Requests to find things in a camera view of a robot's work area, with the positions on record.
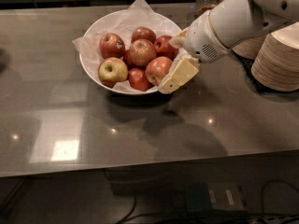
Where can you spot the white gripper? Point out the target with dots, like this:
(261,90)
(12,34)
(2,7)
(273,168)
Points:
(204,37)

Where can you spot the red-yellow apple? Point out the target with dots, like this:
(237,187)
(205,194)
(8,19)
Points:
(142,52)
(157,69)

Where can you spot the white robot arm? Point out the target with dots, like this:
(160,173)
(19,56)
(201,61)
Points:
(236,21)

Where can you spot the red apple back right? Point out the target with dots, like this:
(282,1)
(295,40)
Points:
(164,48)

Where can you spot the dark red apple back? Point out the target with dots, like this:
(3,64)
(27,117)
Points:
(143,32)

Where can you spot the dark red apple front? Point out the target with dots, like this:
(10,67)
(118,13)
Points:
(138,80)

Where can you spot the hidden dark red apple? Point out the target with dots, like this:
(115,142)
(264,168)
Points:
(127,59)

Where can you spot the white bowl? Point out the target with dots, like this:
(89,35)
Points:
(93,75)

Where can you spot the red apple back left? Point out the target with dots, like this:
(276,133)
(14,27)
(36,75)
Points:
(111,45)

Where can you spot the yellow-green apple front left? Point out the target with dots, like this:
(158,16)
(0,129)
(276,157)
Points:
(111,71)

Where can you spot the white paper liner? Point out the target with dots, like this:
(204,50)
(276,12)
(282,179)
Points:
(124,20)

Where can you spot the black tray mat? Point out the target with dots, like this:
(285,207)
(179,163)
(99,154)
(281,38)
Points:
(252,81)

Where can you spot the rear stack paper plates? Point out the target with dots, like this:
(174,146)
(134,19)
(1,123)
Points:
(250,48)

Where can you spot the stack paper plates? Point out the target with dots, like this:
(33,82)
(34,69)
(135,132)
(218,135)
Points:
(277,63)
(250,48)

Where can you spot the front stack paper plates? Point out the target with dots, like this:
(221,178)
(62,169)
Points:
(277,63)

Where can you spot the dark box under table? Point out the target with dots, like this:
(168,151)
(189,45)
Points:
(215,198)

